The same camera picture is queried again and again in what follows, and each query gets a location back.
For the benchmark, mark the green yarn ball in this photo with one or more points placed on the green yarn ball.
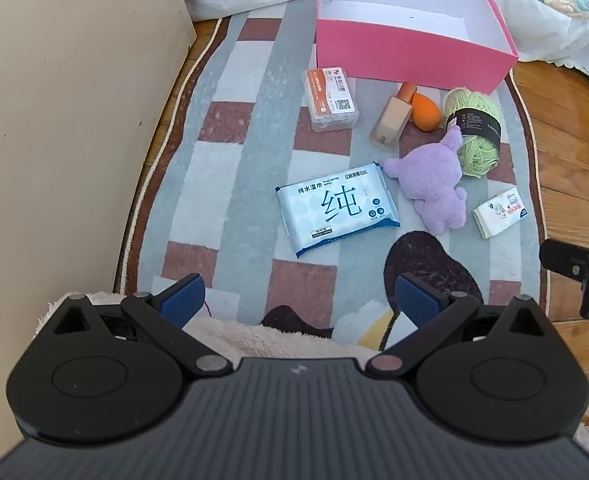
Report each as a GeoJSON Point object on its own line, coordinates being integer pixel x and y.
{"type": "Point", "coordinates": [479, 152]}

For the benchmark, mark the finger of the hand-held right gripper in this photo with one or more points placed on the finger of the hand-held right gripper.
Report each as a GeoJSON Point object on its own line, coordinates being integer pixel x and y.
{"type": "Point", "coordinates": [569, 260]}

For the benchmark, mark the beige bottle orange cap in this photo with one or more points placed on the beige bottle orange cap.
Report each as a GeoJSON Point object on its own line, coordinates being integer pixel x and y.
{"type": "Point", "coordinates": [387, 122]}

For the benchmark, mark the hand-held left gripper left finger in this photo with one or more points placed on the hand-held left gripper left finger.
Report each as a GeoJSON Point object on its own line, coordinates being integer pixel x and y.
{"type": "Point", "coordinates": [182, 302]}

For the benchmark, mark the blue wet wipes pack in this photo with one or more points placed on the blue wet wipes pack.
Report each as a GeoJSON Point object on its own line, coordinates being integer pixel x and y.
{"type": "Point", "coordinates": [334, 210]}

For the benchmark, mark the small white tissue pack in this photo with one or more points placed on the small white tissue pack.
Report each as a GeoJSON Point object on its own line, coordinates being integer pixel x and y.
{"type": "Point", "coordinates": [499, 212]}

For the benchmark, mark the checkered rug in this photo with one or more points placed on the checkered rug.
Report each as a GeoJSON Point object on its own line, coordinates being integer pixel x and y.
{"type": "Point", "coordinates": [254, 110]}

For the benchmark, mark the beige cabinet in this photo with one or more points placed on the beige cabinet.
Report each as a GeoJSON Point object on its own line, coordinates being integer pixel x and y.
{"type": "Point", "coordinates": [74, 110]}

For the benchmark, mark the pink cardboard box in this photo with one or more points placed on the pink cardboard box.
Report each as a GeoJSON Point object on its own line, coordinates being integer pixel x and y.
{"type": "Point", "coordinates": [399, 55]}

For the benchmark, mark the purple plush toy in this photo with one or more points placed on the purple plush toy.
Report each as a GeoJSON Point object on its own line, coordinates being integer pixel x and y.
{"type": "Point", "coordinates": [432, 180]}

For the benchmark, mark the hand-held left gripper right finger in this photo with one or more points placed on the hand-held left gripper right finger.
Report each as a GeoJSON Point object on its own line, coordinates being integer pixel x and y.
{"type": "Point", "coordinates": [417, 302]}

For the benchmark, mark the clear plastic box orange label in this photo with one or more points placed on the clear plastic box orange label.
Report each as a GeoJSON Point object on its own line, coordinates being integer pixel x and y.
{"type": "Point", "coordinates": [332, 97]}

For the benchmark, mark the white fluffy cloth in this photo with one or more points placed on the white fluffy cloth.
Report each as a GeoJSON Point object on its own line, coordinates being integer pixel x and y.
{"type": "Point", "coordinates": [274, 342]}

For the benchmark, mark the orange makeup sponge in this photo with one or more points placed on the orange makeup sponge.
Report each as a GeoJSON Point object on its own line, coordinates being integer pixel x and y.
{"type": "Point", "coordinates": [426, 112]}

